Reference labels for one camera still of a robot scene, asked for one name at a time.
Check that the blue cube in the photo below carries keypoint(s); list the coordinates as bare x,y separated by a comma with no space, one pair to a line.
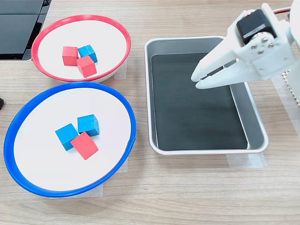
88,51
87,124
66,137

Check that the red cube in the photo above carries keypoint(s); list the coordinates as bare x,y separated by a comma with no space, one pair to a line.
84,146
69,56
86,68

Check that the steel tray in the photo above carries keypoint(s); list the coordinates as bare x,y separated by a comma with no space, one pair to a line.
255,131

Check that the black tray mat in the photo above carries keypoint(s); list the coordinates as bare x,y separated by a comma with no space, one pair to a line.
187,117

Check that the red-rimmed white plate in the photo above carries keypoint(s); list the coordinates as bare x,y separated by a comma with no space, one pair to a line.
105,42

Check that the black glossy electronic device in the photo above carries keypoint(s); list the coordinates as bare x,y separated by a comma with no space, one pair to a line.
16,30

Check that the blue-rimmed white plate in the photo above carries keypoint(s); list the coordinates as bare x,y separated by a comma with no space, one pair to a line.
47,168

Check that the small black object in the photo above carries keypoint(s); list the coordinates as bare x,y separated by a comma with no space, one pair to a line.
1,104

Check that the pale perforated base plate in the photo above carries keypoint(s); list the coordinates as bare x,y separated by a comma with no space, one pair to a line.
295,98

